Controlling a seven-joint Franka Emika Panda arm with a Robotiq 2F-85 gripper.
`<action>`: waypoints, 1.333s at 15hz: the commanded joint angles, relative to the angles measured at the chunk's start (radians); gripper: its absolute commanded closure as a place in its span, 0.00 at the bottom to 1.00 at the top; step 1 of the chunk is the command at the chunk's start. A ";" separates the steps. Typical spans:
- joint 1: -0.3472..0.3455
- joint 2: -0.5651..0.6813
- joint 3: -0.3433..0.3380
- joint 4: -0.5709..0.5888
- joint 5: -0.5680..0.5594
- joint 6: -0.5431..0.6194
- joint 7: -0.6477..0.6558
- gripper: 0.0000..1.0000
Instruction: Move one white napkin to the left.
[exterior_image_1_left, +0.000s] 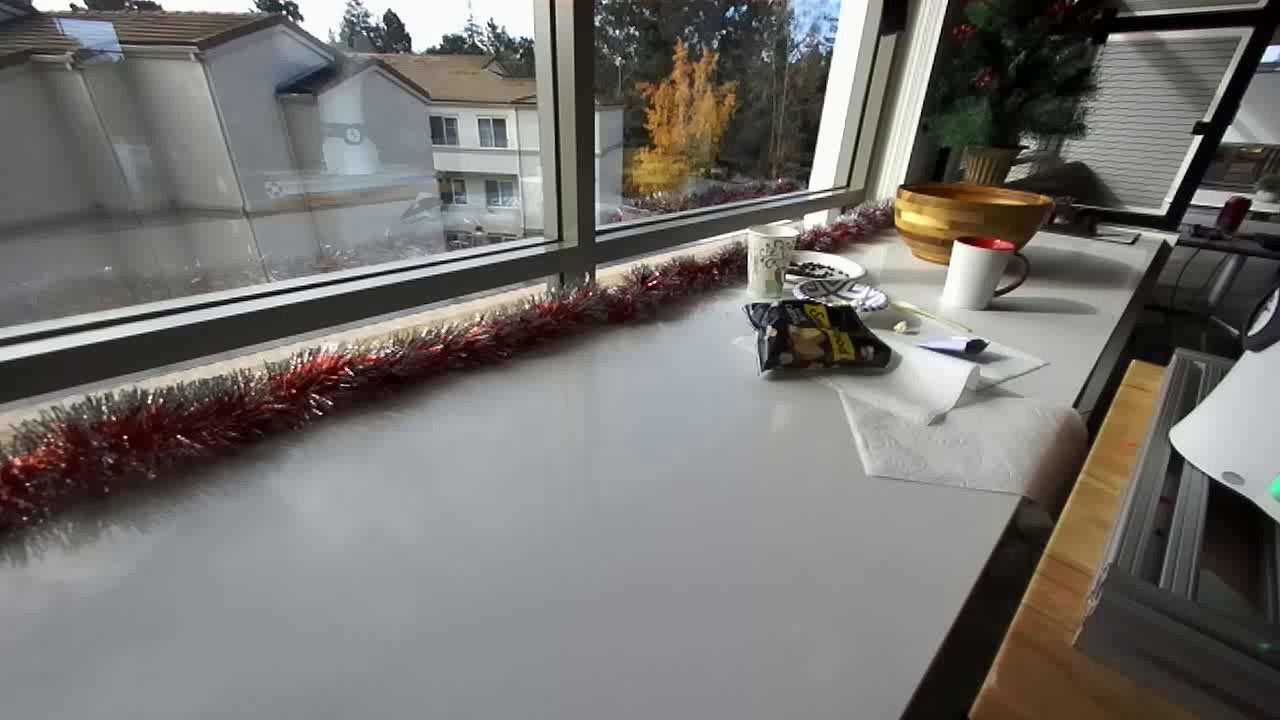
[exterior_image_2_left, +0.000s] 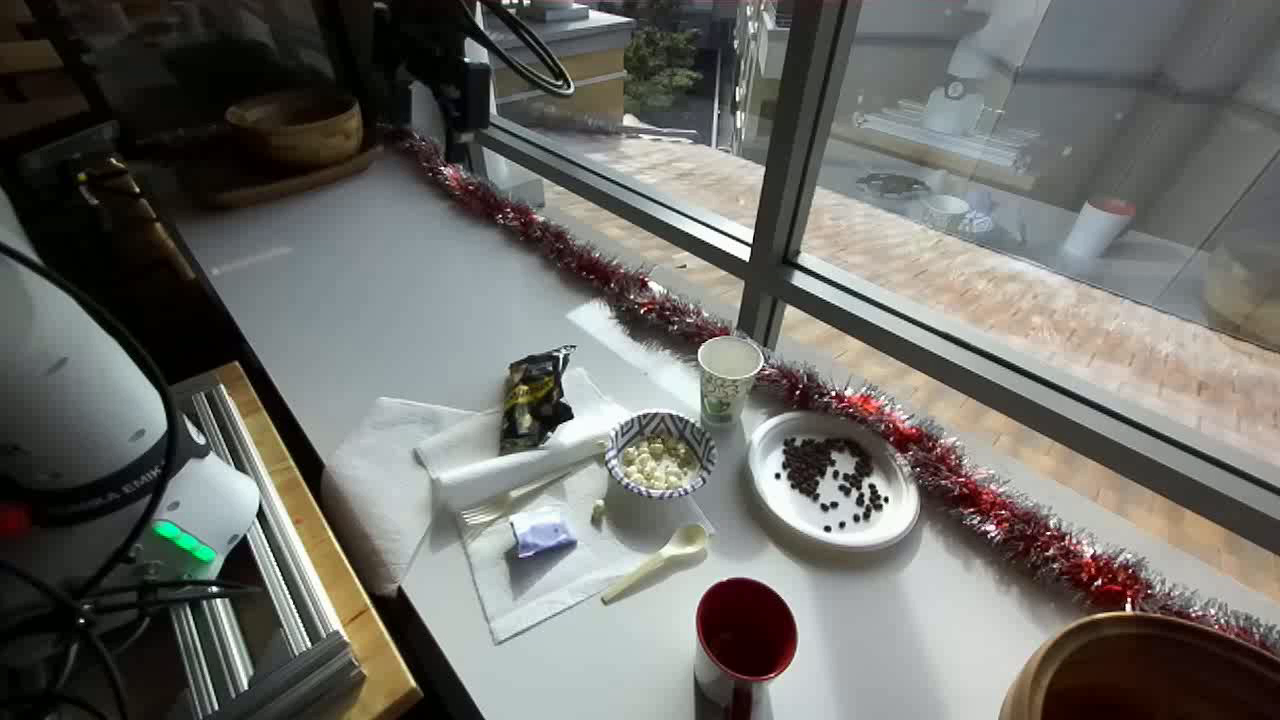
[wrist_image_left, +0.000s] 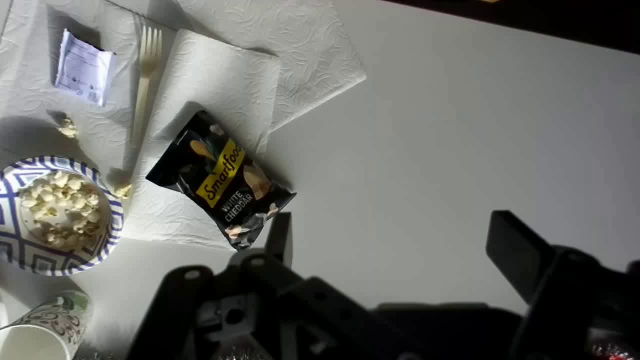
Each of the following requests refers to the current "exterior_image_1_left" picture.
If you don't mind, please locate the black snack bag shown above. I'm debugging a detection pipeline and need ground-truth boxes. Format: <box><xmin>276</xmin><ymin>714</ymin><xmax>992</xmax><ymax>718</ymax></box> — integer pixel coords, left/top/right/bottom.
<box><xmin>744</xmin><ymin>301</ymin><xmax>895</xmax><ymax>376</ymax></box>

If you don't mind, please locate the white paper napkin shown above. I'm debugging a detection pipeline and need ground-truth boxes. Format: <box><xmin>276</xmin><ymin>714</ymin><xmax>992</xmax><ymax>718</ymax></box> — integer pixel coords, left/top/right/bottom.
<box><xmin>833</xmin><ymin>337</ymin><xmax>1043</xmax><ymax>425</ymax></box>
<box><xmin>843</xmin><ymin>391</ymin><xmax>1088</xmax><ymax>509</ymax></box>

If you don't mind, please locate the white cylindrical cup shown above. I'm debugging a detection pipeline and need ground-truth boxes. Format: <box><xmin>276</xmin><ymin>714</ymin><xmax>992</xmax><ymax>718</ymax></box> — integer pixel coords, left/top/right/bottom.
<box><xmin>749</xmin><ymin>226</ymin><xmax>798</xmax><ymax>301</ymax></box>

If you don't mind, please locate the white plate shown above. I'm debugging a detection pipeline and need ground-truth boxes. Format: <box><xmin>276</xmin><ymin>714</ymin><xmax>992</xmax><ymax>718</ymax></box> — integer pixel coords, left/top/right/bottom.
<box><xmin>784</xmin><ymin>252</ymin><xmax>890</xmax><ymax>314</ymax></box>

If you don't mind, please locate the golden wooden bowl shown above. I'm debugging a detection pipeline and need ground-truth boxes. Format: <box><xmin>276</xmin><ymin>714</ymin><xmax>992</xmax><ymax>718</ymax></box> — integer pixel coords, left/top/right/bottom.
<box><xmin>894</xmin><ymin>183</ymin><xmax>1056</xmax><ymax>265</ymax></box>

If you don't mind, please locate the small blue packet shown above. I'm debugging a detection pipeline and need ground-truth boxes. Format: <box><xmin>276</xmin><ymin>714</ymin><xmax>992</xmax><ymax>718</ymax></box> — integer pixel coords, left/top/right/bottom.
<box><xmin>925</xmin><ymin>337</ymin><xmax>987</xmax><ymax>361</ymax></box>

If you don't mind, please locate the white mug red rim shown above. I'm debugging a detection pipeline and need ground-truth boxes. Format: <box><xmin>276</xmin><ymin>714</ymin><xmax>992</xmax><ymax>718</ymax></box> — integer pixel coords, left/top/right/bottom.
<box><xmin>939</xmin><ymin>235</ymin><xmax>1031</xmax><ymax>314</ymax></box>

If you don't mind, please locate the potted christmas tree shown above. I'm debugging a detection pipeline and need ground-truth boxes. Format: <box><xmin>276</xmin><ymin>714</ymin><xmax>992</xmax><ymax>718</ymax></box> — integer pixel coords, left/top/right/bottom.
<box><xmin>925</xmin><ymin>0</ymin><xmax>1115</xmax><ymax>183</ymax></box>

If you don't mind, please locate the wooden side table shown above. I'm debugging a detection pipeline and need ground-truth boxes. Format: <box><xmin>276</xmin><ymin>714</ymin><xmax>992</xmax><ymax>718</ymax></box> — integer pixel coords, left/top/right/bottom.
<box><xmin>968</xmin><ymin>361</ymin><xmax>1215</xmax><ymax>720</ymax></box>

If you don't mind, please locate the red silver tinsel garland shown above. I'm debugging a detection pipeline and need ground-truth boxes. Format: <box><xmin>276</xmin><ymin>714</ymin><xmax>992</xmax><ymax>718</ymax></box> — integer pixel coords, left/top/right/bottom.
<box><xmin>0</xmin><ymin>196</ymin><xmax>900</xmax><ymax>534</ymax></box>

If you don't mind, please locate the white paper sheet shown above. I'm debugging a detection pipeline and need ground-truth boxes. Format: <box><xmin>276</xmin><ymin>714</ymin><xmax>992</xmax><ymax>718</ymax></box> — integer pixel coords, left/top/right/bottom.
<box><xmin>1169</xmin><ymin>350</ymin><xmax>1280</xmax><ymax>523</ymax></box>

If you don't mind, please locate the grey metal frame box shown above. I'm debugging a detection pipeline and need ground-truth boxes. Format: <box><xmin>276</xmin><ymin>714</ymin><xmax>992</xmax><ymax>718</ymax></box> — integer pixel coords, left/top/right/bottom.
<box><xmin>1076</xmin><ymin>350</ymin><xmax>1280</xmax><ymax>720</ymax></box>

